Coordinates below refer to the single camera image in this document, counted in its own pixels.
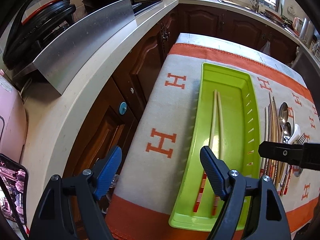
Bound pink appliance at left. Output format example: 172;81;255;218
0;76;28;163

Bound silver metal fork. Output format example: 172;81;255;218
280;133;306;189

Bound green plastic utensil tray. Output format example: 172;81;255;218
169;63;260;231

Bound cream red-striped chopstick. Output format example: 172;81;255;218
212;90;225;216
281;110;296;195

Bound orange beige H-pattern cloth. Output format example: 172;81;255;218
105;41;319;239

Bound steel electric kettle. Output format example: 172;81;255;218
299;18;315;48

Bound curved steel splash panel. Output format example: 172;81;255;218
12;0;135;94

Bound black gas stove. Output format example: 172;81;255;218
132;0;162;16

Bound smartphone with lit screen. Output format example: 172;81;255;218
1;154;29;225

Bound plain wooden chopstick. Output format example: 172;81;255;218
260;107;268;177

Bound large steel ladle spoon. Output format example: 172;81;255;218
292;165;303;177

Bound white ceramic spoon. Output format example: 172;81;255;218
288;124;301;145

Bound dark wooden base cabinets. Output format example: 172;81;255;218
63;4;297;177

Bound long silver metal spoon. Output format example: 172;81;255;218
278;102;289;141

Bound cream chopstick red striped end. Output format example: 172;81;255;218
193;90;217;212

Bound small silver spoon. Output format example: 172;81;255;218
282;121;292;144

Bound brown bamboo chopstick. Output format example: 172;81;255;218
268;93;278;184

